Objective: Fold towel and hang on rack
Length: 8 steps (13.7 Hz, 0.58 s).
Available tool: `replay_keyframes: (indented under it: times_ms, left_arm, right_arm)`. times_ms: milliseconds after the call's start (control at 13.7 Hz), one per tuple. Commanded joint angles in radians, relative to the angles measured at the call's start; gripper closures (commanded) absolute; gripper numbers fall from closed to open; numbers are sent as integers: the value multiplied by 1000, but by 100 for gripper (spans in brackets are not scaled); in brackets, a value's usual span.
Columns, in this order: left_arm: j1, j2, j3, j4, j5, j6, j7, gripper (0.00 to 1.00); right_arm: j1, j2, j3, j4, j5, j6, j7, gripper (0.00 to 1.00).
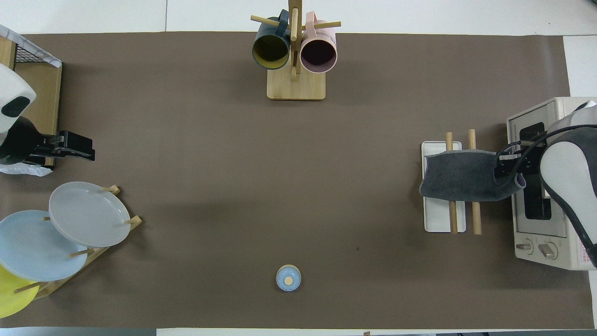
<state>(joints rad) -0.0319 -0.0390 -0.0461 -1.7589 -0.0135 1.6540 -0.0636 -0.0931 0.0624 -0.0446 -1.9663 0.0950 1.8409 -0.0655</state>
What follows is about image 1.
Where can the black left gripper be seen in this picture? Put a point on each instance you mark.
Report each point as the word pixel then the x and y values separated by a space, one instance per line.
pixel 21 142

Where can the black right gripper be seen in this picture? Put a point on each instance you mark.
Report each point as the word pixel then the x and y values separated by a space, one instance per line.
pixel 527 163

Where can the purple and grey towel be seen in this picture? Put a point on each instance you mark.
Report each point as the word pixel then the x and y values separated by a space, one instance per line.
pixel 461 175

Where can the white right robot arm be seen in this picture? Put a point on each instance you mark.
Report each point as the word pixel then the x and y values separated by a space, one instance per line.
pixel 566 168

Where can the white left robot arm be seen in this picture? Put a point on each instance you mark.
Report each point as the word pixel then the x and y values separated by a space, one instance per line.
pixel 14 84

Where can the wooden towel rack white base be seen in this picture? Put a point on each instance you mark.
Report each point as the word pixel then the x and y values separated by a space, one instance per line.
pixel 436 219

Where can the wooden plate rack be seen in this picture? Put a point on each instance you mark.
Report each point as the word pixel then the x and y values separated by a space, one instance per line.
pixel 133 222

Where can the grey plate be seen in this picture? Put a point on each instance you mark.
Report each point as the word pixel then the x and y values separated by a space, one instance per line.
pixel 88 214

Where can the beige toaster oven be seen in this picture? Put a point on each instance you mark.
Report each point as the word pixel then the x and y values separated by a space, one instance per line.
pixel 527 233

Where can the light blue plate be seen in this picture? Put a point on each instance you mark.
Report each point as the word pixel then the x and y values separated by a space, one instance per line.
pixel 32 252

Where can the yellow plate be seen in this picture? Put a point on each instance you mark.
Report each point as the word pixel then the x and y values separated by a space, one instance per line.
pixel 11 298

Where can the brown table mat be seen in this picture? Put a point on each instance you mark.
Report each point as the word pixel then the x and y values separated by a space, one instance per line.
pixel 298 186

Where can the pink mug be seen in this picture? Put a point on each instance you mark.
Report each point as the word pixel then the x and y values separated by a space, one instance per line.
pixel 319 53

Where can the dark teal mug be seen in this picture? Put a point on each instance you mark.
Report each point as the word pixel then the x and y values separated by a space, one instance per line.
pixel 270 49

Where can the wooden mug tree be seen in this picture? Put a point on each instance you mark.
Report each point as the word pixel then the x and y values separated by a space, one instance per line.
pixel 296 86

